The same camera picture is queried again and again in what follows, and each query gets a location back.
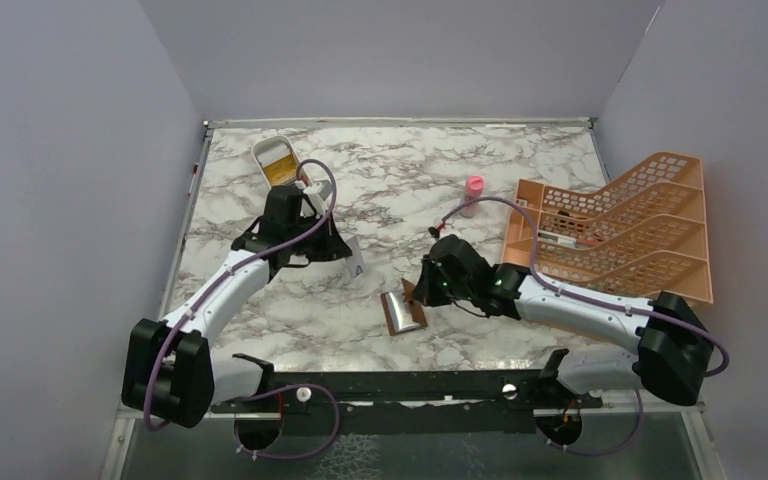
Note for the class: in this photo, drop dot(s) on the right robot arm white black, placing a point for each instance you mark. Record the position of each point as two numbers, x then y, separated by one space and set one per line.
657 345

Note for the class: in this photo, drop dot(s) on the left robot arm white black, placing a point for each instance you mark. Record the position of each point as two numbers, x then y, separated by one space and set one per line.
170 372

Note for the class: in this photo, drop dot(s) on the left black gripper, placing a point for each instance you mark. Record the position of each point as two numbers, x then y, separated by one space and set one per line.
333 246

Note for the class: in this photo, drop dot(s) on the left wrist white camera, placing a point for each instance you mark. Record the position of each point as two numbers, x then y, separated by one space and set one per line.
315 197

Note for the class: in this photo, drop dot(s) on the white oblong plastic tray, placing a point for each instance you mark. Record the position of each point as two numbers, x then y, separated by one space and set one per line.
294 201

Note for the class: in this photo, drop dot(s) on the pink small bottle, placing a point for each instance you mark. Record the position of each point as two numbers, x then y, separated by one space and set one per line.
472 190

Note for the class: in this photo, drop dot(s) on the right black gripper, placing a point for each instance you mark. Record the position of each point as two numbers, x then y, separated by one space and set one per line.
425 290

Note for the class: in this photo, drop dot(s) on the orange plastic file organizer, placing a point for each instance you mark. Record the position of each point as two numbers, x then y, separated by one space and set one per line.
643 233

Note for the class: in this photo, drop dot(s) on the aluminium table frame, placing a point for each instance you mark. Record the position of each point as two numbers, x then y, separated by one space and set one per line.
399 190

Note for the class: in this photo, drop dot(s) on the brown leather card holder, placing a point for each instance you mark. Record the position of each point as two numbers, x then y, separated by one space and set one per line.
402 313

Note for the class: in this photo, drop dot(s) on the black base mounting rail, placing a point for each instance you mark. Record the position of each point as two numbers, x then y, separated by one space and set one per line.
308 404

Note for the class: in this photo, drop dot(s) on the white credit card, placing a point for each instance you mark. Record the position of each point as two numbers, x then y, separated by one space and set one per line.
355 262

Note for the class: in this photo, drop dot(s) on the stack of credit cards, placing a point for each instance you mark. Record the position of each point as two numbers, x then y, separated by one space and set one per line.
278 165

